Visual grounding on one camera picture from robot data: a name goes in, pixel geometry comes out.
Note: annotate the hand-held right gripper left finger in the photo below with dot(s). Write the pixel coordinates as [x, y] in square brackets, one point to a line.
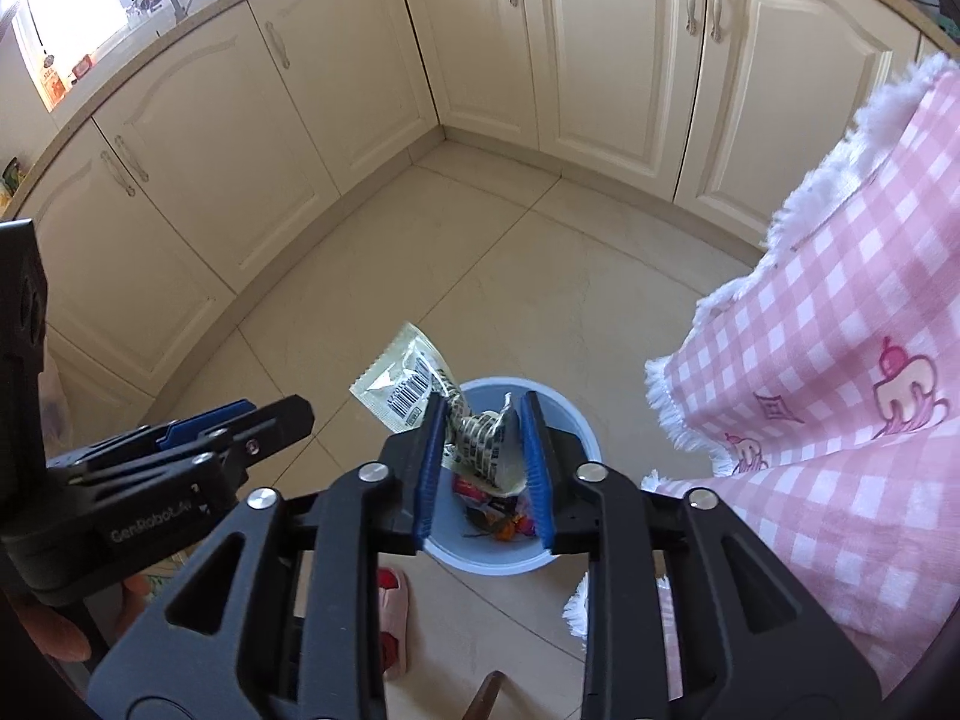
[431, 465]

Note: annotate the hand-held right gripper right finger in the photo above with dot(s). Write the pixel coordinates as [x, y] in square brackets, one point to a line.
[536, 465]

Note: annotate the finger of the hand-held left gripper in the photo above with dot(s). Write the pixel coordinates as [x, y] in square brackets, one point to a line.
[277, 420]
[214, 418]

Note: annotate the red white wrapper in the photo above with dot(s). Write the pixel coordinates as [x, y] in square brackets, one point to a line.
[469, 486]

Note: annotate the red candy wrapper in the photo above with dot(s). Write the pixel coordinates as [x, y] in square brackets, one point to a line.
[527, 523]

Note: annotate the orange peel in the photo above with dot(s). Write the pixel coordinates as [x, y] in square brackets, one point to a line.
[491, 523]

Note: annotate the gold snack packet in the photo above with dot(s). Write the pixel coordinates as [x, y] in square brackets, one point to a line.
[409, 382]

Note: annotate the light blue plastic bucket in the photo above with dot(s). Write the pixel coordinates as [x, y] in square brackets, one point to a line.
[480, 562]

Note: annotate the person's left hand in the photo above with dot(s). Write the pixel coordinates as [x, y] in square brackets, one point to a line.
[45, 626]

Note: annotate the pink slipper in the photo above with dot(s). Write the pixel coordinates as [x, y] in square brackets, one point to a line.
[394, 600]

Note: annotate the white plastic bag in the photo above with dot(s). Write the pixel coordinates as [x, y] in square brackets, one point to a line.
[54, 405]

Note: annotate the brown wooden leg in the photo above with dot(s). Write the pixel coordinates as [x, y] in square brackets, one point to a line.
[480, 697]

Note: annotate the pink checkered tablecloth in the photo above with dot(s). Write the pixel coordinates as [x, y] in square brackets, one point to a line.
[825, 315]

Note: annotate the orange bottle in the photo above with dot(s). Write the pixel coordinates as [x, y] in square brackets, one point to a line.
[51, 82]

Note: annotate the small jar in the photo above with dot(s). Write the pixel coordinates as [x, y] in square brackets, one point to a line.
[81, 67]

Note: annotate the cream base cabinets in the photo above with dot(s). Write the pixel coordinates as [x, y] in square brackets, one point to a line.
[600, 52]

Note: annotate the kitchen window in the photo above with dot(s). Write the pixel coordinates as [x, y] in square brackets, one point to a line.
[75, 15]

